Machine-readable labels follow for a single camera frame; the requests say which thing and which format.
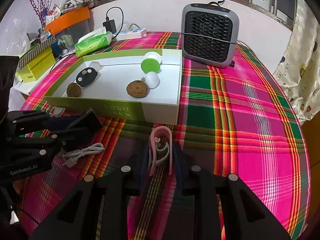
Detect clear container with orange lid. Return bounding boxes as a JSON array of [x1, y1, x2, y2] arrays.
[[44, 6, 91, 55]]

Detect white dome gadget with pin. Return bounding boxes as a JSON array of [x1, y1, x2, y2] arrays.
[[145, 71, 160, 89]]

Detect white usb cable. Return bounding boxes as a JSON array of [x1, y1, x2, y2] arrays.
[[62, 142, 105, 167]]

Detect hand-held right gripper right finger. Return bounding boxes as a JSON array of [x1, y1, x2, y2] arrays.
[[172, 141, 292, 240]]

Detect yellow-green cardboard box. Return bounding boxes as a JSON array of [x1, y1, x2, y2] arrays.
[[15, 47, 57, 83]]

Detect brown walnut with red string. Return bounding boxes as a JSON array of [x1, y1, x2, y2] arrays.
[[126, 77, 150, 98]]

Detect black oval key fob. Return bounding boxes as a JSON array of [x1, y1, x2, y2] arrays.
[[76, 67, 98, 88]]

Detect white knitted gloves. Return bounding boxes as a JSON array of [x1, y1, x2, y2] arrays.
[[61, 0, 95, 11]]

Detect white side table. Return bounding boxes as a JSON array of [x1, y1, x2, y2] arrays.
[[11, 79, 33, 105]]

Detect small pink and white gadget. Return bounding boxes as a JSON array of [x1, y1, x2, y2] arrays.
[[49, 107, 66, 117]]

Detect small white round gadget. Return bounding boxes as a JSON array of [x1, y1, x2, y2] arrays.
[[89, 61, 102, 73]]

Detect green and white round gadget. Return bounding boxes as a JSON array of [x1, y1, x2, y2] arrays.
[[140, 51, 163, 74]]

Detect green and white cardboard box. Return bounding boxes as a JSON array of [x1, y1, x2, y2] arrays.
[[43, 49, 183, 125]]

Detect white power strip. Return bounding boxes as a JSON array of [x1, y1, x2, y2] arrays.
[[112, 24, 147, 41]]

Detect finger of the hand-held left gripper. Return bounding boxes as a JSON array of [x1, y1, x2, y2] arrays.
[[7, 109, 84, 137], [10, 127, 94, 157]]

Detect cream patterned curtain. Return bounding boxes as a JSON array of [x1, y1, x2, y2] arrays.
[[272, 0, 320, 128]]

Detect green tissue pack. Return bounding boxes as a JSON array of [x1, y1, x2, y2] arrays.
[[74, 29, 113, 58]]

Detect pink clip case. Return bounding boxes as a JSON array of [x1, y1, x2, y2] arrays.
[[147, 126, 173, 176]]

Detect purple flower branches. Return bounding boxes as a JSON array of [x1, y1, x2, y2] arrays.
[[24, 0, 60, 27]]

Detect round brown walnut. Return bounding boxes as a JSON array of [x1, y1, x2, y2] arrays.
[[66, 82, 82, 98]]

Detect black charger with cable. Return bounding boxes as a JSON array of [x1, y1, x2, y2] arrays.
[[102, 6, 125, 40]]

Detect striped cardboard box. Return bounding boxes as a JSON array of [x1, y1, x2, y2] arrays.
[[19, 35, 57, 68]]

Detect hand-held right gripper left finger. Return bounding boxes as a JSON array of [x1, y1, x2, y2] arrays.
[[29, 140, 150, 240]]

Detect grey fan heater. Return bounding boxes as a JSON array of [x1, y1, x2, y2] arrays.
[[181, 2, 240, 69]]

